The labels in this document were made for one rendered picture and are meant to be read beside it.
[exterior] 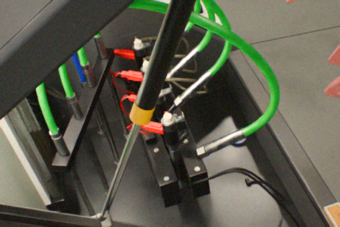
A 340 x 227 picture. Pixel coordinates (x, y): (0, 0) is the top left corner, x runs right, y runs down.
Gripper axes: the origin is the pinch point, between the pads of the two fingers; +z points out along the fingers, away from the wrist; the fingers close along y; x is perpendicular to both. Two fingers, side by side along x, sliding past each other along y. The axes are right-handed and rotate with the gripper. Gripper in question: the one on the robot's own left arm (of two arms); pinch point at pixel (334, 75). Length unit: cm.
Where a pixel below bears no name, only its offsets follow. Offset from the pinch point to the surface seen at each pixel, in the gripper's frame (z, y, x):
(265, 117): 14.9, 0.9, 1.7
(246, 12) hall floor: 160, -157, 82
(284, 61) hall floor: 134, -118, 96
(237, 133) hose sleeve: 20.6, 2.5, 1.2
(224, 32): 6.8, -1.9, -13.5
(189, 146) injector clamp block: 43.7, -2.8, 5.7
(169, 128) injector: 35.7, -0.2, -3.7
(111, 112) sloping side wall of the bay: 74, -16, -3
